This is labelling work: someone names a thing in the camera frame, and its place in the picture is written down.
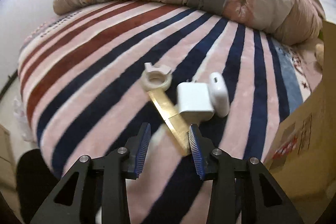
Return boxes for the white earbuds case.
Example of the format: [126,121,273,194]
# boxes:
[208,72,230,118]

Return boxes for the brown cardboard box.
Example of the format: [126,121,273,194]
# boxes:
[264,21,335,223]

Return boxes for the tan plush toy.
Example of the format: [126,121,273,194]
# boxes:
[315,43,324,68]

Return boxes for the tape roll with dispenser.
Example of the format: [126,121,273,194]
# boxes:
[140,63,173,92]

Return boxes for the white power adapter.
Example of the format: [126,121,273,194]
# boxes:
[177,82,215,124]

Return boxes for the gold rectangular box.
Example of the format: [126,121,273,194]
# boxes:
[147,88,190,156]

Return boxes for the striped plush blanket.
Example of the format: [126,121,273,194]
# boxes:
[18,2,310,223]

